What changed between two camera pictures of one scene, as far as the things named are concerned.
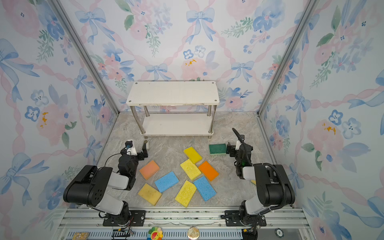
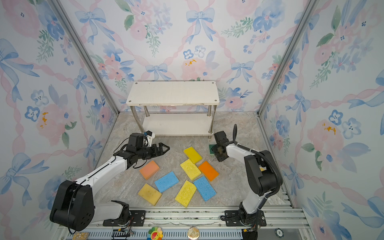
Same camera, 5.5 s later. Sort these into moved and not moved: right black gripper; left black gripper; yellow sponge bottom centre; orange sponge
Moved: right black gripper; left black gripper
Not moved: orange sponge; yellow sponge bottom centre
